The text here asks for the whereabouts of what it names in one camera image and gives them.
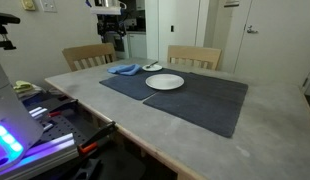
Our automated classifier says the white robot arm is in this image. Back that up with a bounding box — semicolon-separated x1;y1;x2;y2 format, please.
85;0;127;38

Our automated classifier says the wooden chair by door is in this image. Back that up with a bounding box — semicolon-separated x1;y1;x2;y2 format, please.
167;45;222;70

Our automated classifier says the large white plate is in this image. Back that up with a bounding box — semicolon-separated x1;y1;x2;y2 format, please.
145;74;184;90

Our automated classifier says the yellow green cloth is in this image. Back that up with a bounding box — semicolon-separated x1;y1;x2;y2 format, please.
13;80;33;93

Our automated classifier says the wooden chair by towel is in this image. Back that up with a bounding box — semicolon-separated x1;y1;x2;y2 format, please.
62;43;117;71

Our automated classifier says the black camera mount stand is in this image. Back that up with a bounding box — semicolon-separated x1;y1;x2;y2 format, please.
0;13;20;50

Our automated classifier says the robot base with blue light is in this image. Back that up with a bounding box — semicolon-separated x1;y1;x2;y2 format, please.
0;64;43;172

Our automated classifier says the orange handled black clamp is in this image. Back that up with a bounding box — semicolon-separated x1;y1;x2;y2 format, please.
78;122;117;154

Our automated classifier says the white door with handle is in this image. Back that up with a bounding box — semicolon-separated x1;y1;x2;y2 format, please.
235;0;310;85

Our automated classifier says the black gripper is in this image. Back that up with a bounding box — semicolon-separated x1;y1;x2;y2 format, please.
97;15;126;37

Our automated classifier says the dark blue placemat far side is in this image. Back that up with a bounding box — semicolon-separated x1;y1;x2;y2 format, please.
144;73;248;138

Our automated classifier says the blue towel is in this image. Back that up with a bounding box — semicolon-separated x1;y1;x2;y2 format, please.
107;64;141;76

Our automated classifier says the black perforated breadboard plate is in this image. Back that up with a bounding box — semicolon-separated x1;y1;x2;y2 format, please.
38;115;87;145

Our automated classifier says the dark blue placemat near towel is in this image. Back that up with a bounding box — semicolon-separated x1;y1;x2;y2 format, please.
100;68;187;100

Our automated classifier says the white wall light switch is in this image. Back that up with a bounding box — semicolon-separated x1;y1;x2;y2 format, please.
40;0;57;13

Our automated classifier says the small white plate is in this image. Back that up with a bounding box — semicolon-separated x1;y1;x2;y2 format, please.
142;64;163;72

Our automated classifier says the metal spoon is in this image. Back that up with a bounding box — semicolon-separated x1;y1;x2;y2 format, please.
145;61;159;69

